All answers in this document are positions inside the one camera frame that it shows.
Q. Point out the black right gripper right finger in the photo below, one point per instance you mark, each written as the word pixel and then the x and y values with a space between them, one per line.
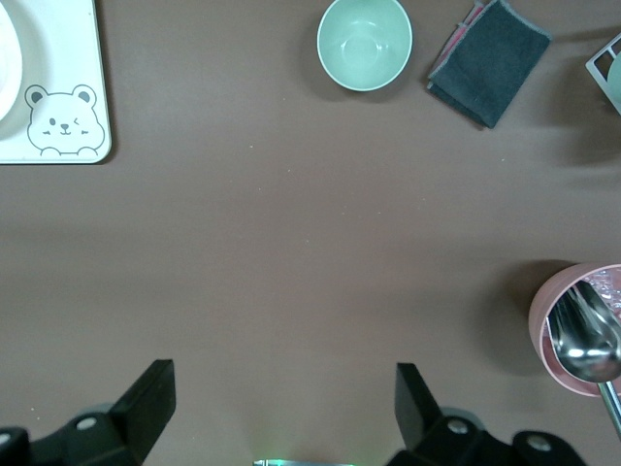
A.
pixel 436 437

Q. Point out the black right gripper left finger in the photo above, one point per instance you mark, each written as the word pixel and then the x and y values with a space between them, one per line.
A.
pixel 121 427

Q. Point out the white round plate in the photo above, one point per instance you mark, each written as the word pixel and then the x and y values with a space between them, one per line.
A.
pixel 7 58

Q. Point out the pink bowl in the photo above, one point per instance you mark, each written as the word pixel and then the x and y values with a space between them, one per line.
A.
pixel 541 310

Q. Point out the metal ladle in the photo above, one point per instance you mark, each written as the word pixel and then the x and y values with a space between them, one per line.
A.
pixel 587 359

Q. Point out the brown table cover sheet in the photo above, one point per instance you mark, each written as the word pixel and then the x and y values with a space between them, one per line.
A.
pixel 291 242

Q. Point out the dark grey folded cloth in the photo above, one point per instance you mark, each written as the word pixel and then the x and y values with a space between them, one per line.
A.
pixel 490 63

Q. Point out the cream bear print tray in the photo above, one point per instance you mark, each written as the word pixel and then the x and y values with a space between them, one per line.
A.
pixel 58 48

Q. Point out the pale green bowl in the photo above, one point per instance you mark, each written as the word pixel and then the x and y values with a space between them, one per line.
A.
pixel 364 43

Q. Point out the pale green cup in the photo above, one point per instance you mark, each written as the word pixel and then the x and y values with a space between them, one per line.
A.
pixel 616 77

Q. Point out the pink folded cloth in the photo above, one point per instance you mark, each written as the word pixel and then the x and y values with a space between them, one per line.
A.
pixel 460 35

